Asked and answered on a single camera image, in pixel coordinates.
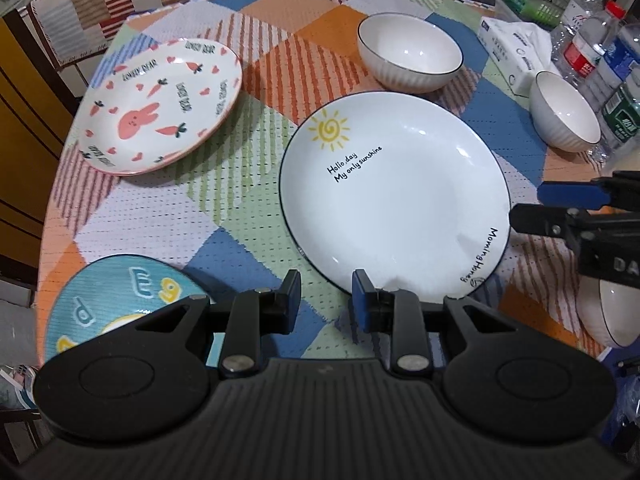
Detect large white sunshine plate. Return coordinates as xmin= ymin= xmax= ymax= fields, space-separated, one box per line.
xmin=279 ymin=91 xmax=511 ymax=301

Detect white tissue box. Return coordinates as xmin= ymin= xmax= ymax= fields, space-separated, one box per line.
xmin=476 ymin=16 xmax=559 ymax=96

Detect green plastic basket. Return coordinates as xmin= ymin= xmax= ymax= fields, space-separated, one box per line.
xmin=501 ymin=0 xmax=567 ymax=30

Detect water bottle blue label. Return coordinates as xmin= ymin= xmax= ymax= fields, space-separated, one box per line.
xmin=584 ymin=22 xmax=640 ymax=112

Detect white bowl table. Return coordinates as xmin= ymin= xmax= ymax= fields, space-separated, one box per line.
xmin=357 ymin=13 xmax=463 ymax=94

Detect white bowl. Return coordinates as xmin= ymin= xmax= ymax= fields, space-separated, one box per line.
xmin=577 ymin=276 xmax=640 ymax=348
xmin=529 ymin=70 xmax=601 ymax=153

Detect checkered colourful tablecloth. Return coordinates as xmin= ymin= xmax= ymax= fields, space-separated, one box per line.
xmin=36 ymin=0 xmax=596 ymax=358

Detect yellow wooden chair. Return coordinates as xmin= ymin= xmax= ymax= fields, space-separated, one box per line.
xmin=0 ymin=11 xmax=78 ymax=268

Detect pink rabbit carrot plate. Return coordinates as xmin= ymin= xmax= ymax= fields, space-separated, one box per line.
xmin=76 ymin=39 xmax=243 ymax=177

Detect blue fried egg plate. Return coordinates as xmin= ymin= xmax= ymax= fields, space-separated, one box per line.
xmin=43 ymin=255 xmax=205 ymax=361

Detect water bottle green label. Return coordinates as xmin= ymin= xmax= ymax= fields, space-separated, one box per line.
xmin=593 ymin=67 xmax=639 ymax=162

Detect water bottle red label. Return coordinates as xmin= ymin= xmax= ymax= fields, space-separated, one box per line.
xmin=556 ymin=0 xmax=626 ymax=87

